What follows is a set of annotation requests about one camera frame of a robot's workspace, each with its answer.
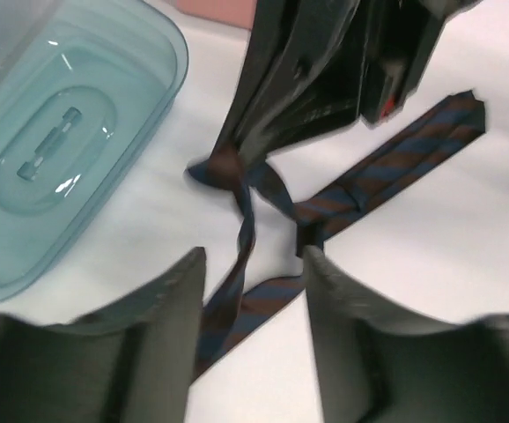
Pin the dark striped necktie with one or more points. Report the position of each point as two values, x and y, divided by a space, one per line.
233 312

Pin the teal transparent plastic tub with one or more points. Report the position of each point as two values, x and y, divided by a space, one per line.
84 86

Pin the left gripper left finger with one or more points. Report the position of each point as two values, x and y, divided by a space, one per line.
130 361

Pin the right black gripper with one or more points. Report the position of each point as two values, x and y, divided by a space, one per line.
335 61

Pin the pink compartment organizer tray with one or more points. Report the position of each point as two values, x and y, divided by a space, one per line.
239 13

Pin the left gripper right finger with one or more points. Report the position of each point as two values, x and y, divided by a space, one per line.
378 361

